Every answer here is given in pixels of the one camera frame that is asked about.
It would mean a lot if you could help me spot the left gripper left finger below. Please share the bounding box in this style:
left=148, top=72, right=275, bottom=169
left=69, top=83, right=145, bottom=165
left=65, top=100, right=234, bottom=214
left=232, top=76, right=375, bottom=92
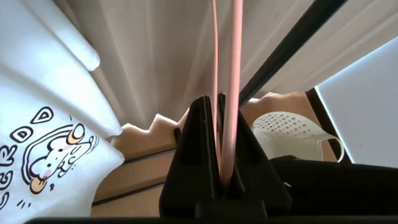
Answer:
left=159, top=95, right=220, bottom=217

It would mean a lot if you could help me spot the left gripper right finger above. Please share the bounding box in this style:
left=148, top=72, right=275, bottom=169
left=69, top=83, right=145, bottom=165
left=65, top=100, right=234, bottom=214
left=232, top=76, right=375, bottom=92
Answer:
left=217, top=92, right=292, bottom=217

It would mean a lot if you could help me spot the pink clothes hanger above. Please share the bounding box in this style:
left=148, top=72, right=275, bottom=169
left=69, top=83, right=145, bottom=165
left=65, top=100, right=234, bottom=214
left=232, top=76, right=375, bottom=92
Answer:
left=211, top=0, right=244, bottom=188

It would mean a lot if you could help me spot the white printed t-shirt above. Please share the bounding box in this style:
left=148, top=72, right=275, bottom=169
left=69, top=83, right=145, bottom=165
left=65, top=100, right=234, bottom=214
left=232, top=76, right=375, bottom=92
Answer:
left=0, top=0, right=125, bottom=224

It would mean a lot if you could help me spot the white laundry basket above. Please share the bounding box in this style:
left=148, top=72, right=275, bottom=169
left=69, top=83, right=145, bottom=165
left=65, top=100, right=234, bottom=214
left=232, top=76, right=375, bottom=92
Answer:
left=251, top=111, right=345, bottom=163

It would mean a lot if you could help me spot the black clothes rack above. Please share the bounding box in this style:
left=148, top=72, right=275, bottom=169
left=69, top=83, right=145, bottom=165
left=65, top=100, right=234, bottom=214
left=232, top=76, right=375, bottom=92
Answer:
left=91, top=0, right=348, bottom=207

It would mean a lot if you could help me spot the beige curtain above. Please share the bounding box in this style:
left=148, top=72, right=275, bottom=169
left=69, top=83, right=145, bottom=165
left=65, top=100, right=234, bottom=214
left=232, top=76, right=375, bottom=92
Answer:
left=51, top=0, right=398, bottom=130

